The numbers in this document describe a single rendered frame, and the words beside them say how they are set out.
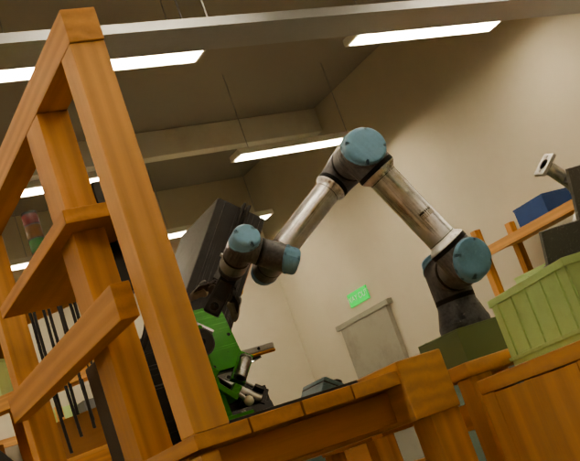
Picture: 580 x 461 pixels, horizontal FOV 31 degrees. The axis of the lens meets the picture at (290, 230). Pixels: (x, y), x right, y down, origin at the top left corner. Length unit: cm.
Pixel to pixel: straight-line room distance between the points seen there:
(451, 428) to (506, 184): 754
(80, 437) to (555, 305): 399
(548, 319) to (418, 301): 910
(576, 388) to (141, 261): 99
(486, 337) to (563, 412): 64
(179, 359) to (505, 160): 788
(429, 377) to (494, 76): 755
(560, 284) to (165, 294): 87
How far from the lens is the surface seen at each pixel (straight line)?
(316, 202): 292
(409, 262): 1140
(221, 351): 308
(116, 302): 245
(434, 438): 262
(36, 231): 326
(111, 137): 249
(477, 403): 281
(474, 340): 288
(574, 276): 222
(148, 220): 243
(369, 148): 284
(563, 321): 229
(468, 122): 1034
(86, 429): 589
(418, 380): 260
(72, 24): 260
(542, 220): 890
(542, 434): 242
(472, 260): 285
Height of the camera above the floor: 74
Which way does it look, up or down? 12 degrees up
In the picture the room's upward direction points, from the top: 20 degrees counter-clockwise
